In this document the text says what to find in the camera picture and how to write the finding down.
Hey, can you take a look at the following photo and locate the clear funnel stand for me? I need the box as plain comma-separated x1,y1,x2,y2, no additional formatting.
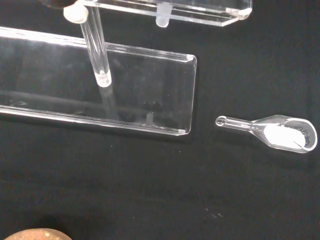
0,0,253,137

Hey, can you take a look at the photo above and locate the glass weighing funnel with powder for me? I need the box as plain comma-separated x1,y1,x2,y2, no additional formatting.
215,114,318,154

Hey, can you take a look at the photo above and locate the black cloth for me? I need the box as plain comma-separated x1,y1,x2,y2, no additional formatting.
0,0,320,240

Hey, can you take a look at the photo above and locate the cork ring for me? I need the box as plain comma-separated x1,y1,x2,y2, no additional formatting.
3,227,73,240

